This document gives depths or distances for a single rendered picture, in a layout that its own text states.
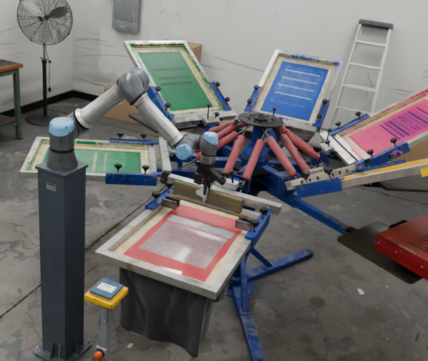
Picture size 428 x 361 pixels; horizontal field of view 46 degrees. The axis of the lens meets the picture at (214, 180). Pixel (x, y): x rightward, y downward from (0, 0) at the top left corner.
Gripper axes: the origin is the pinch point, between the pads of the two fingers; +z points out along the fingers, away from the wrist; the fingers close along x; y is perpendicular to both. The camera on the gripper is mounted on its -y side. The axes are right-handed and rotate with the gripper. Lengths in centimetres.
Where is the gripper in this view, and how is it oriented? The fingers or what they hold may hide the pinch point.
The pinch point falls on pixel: (207, 198)
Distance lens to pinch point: 262.6
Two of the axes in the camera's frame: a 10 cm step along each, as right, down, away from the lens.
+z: -1.2, 9.1, 4.1
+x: -3.6, 3.4, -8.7
